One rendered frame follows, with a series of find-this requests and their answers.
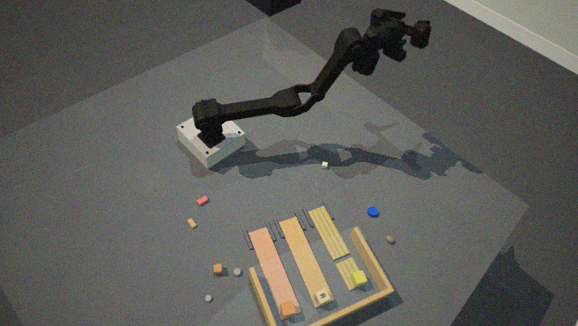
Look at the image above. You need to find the small pink block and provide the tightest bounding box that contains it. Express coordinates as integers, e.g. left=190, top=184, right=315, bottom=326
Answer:
left=197, top=196, right=208, bottom=205

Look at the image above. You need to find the blue short cylinder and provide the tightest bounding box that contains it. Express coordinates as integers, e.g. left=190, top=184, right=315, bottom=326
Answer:
left=367, top=206, right=378, bottom=217

